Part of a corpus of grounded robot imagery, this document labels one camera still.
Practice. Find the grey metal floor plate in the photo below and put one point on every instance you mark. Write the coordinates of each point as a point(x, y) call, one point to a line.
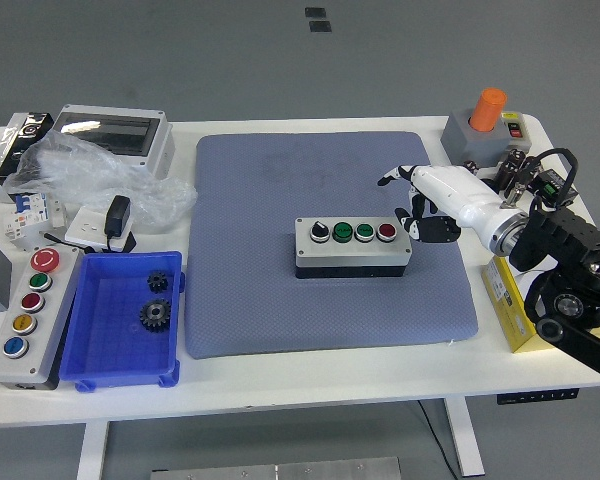
point(280, 470)

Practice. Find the grey five-button control box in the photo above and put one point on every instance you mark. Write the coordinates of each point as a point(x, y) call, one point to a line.
point(45, 325)

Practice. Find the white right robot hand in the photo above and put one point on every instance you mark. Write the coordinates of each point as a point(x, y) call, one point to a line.
point(460, 197)

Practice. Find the white table leg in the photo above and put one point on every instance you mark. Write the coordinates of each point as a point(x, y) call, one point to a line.
point(92, 450)
point(465, 440)

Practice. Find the grey distribution box clear cover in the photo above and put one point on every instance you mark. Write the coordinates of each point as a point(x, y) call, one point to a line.
point(105, 130)

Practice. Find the clear plastic bag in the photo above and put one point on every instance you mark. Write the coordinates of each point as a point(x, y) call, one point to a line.
point(80, 170)

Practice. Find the grey square base block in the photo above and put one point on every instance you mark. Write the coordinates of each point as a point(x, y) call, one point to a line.
point(460, 135)

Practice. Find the white wall socket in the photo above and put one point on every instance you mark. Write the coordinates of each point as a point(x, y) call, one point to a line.
point(85, 225)

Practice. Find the orange cylinder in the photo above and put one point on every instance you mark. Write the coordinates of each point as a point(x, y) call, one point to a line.
point(487, 110)

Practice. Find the small black gear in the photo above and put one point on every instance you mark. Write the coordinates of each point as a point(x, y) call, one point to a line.
point(157, 281)

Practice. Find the black power adapter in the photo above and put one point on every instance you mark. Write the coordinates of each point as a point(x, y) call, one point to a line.
point(117, 215)

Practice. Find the dark floor outlet cover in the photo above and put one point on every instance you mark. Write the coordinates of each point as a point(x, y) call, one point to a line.
point(315, 12)
point(320, 26)

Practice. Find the black module green terminal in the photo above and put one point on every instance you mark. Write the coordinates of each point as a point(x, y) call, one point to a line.
point(550, 189)

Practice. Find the grey-blue padded mat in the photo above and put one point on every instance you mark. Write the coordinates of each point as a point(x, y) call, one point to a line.
point(260, 300)

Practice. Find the black table control panel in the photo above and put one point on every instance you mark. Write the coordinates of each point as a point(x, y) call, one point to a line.
point(537, 396)

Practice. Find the grey four-button control box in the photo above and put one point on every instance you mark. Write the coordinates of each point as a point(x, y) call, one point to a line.
point(350, 255)

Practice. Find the plain white breaker module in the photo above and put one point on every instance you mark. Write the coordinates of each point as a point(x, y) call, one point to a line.
point(58, 212)

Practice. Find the blue plastic bin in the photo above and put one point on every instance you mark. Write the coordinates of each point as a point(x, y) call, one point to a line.
point(115, 350)

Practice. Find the white circuit breaker blue levers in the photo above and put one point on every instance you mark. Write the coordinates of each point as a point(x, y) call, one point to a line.
point(30, 212)

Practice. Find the large black capacitor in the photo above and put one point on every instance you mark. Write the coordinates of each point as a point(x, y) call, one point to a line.
point(511, 162)
point(530, 169)

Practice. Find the large black gear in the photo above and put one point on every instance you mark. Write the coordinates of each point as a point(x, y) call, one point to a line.
point(155, 315)

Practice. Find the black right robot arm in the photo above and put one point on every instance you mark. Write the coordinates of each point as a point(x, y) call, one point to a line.
point(560, 235)

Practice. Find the yellow cardboard box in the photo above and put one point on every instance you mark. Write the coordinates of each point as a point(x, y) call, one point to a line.
point(505, 300)

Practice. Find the white switch box red button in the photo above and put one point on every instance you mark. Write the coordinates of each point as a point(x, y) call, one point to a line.
point(516, 131)

